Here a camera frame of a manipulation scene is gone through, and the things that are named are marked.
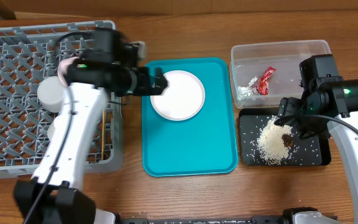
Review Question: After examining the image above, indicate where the brown food scrap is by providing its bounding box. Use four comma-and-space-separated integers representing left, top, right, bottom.
282, 134, 294, 148

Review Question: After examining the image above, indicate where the red snack wrapper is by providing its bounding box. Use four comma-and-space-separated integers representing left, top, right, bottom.
237, 66, 278, 96

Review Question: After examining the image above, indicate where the pile of rice grains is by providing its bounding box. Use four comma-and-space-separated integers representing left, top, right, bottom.
244, 114, 319, 166

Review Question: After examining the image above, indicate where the wooden chopstick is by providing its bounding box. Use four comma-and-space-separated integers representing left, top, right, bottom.
101, 110, 106, 160

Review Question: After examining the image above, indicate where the small white plate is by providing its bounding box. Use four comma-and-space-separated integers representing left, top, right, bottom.
150, 70, 206, 121

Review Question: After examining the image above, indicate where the large white plate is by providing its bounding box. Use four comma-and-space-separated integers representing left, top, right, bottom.
57, 57, 78, 87

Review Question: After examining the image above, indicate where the grey shallow bowl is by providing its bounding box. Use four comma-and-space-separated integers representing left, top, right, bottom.
37, 76, 65, 113

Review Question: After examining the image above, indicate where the white cup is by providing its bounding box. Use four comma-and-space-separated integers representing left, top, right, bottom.
47, 118, 58, 140

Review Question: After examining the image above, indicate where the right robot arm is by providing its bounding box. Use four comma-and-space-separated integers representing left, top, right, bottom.
275, 54, 358, 223

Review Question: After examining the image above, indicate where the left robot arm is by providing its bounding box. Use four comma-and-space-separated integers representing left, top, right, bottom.
14, 27, 168, 223

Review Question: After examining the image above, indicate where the black tray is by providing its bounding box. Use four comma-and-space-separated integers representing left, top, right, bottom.
238, 108, 332, 166

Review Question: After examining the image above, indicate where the clear plastic bin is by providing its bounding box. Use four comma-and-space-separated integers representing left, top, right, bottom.
230, 40, 331, 109

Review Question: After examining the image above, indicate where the teal plastic tray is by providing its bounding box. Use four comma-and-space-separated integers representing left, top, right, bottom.
142, 57, 239, 177

